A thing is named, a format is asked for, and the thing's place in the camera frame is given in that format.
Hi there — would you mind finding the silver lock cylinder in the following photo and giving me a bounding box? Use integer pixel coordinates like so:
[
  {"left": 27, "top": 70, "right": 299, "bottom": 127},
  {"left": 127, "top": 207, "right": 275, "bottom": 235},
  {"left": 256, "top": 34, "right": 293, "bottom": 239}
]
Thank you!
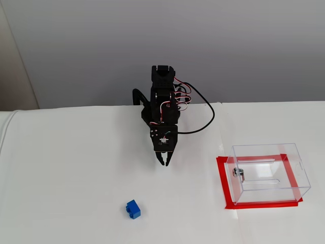
[{"left": 233, "top": 167, "right": 248, "bottom": 184}]

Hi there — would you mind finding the thick black camera cable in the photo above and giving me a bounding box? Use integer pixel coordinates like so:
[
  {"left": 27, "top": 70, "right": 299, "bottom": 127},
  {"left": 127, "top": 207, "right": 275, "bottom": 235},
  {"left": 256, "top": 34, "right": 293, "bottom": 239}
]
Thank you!
[{"left": 175, "top": 81, "right": 216, "bottom": 135}]

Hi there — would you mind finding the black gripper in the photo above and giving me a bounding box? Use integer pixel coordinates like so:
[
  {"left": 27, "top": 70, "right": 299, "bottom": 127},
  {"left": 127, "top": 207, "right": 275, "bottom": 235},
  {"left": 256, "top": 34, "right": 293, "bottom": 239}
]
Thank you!
[{"left": 149, "top": 123, "right": 179, "bottom": 167}]

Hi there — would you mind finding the blue lego brick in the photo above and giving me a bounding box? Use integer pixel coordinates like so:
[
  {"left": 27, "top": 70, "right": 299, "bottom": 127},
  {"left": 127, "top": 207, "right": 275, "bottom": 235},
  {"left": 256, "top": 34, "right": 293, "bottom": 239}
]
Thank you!
[{"left": 125, "top": 199, "right": 142, "bottom": 219}]

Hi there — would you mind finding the transparent plastic box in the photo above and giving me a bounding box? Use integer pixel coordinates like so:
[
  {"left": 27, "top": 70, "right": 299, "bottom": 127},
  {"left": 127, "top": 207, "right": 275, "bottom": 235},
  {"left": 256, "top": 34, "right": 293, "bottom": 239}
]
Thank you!
[{"left": 225, "top": 143, "right": 312, "bottom": 205}]

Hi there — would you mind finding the red white servo wire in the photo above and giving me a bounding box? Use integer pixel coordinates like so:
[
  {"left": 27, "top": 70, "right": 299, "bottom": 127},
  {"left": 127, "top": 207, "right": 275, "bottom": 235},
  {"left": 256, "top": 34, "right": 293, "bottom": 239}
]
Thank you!
[
  {"left": 159, "top": 101, "right": 174, "bottom": 123},
  {"left": 175, "top": 95, "right": 194, "bottom": 112},
  {"left": 174, "top": 78, "right": 193, "bottom": 96}
]

